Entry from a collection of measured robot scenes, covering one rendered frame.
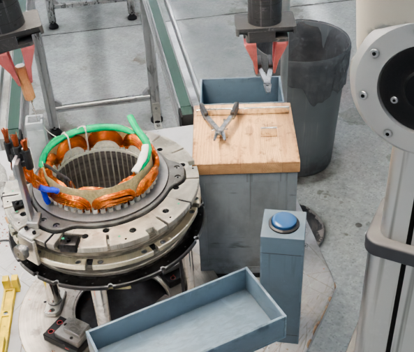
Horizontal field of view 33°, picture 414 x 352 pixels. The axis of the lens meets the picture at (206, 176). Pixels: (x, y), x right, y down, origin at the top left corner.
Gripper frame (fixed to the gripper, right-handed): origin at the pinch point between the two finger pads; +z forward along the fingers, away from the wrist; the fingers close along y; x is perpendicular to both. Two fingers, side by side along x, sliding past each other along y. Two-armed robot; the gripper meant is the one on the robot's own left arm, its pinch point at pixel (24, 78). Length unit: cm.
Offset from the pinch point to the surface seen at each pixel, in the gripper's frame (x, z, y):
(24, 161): 14.9, 5.1, 3.0
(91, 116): -192, 128, -15
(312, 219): -83, 133, -82
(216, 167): 6.8, 23.0, -26.8
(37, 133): 1.4, 9.4, 0.7
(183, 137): -45, 51, -31
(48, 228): 17.9, 15.7, 2.8
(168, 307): 34.9, 21.9, -10.4
